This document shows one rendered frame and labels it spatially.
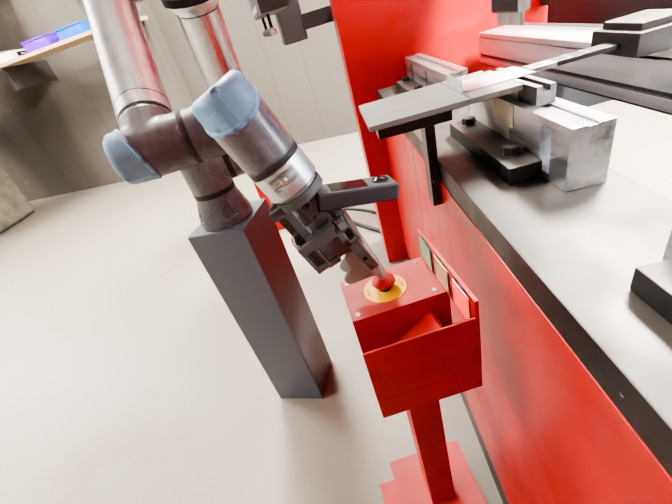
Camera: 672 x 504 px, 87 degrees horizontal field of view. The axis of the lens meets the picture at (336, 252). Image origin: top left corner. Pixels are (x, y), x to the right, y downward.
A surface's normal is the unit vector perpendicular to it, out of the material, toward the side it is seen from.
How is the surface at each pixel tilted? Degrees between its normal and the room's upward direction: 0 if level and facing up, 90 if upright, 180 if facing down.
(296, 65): 90
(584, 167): 90
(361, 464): 0
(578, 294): 0
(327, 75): 90
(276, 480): 0
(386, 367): 90
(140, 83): 46
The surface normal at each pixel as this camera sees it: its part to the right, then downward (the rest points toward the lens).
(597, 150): 0.05, 0.55
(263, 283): -0.17, 0.59
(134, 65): 0.39, -0.44
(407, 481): -0.25, -0.80
